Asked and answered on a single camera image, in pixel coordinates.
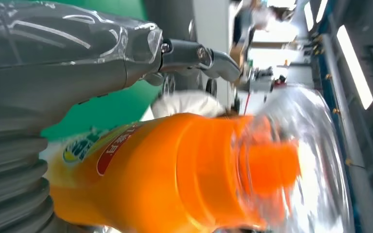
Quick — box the orange detergent bottle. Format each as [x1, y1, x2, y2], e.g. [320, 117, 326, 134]
[46, 84, 357, 233]

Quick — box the person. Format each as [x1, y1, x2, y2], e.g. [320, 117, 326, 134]
[150, 91, 238, 118]

